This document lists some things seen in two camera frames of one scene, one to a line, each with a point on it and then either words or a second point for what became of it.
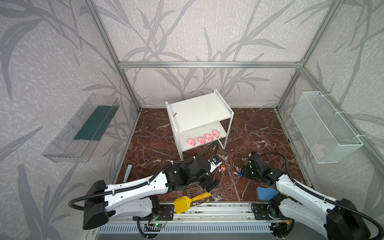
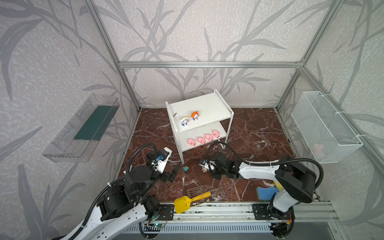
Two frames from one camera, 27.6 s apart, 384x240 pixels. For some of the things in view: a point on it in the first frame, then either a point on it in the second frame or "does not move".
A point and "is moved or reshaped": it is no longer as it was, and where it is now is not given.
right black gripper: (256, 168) to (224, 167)
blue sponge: (266, 193) does not move
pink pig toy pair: (201, 140) does not move
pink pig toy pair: (191, 142) does not move
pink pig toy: (216, 133) does not move
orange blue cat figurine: (222, 169) is moved or reshaped
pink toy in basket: (318, 150) does not move
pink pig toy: (209, 137) does not move
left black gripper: (208, 179) to (167, 175)
